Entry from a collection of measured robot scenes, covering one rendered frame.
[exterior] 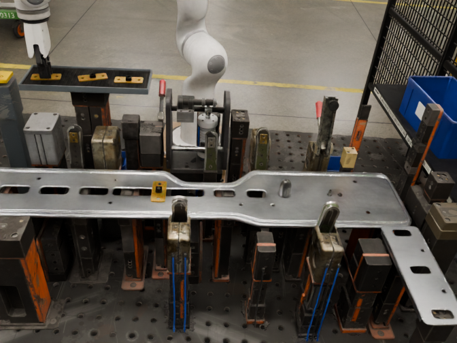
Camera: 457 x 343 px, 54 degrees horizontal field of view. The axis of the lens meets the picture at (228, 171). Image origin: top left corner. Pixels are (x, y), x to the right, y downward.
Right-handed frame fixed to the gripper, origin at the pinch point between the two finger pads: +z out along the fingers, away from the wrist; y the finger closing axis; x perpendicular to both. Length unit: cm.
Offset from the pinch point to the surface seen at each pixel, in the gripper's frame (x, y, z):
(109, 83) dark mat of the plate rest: 18.5, 4.6, 2.5
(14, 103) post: -10.5, 0.9, 10.3
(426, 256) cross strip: 93, 67, 19
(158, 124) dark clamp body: 32.1, 14.9, 11.1
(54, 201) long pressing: 4.8, 38.6, 18.4
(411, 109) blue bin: 116, 10, 11
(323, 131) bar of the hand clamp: 79, 28, 8
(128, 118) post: 23.8, 14.6, 8.7
